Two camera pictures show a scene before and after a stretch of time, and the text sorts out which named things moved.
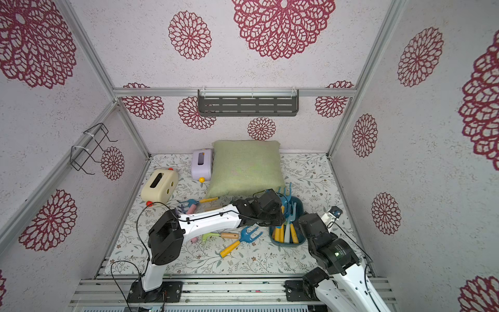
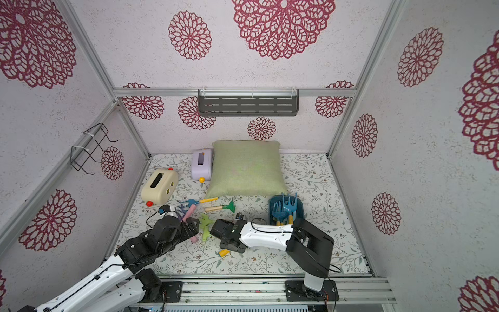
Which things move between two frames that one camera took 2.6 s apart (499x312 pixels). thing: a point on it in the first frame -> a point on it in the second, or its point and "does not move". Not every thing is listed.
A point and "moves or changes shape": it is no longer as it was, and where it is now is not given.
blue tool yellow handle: x=192 y=201 does not move
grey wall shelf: x=212 y=103 does not move
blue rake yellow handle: x=285 y=199 moves or changes shape
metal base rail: x=206 y=294 does not move
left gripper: x=279 y=220 -> x=186 y=234
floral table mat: x=232 y=245 does not move
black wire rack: x=81 y=151 does not move
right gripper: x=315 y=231 -> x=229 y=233
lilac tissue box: x=202 y=164 does not move
